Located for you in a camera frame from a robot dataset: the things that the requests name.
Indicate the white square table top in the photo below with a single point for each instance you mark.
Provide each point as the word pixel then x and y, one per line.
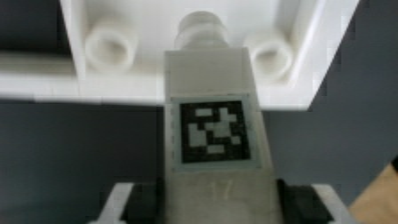
pixel 140 51

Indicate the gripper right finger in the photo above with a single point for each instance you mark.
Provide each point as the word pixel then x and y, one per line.
pixel 311 204

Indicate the white leg beside table top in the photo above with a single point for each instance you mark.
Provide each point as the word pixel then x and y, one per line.
pixel 220 187

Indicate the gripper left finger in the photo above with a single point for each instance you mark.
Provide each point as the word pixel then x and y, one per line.
pixel 131 205

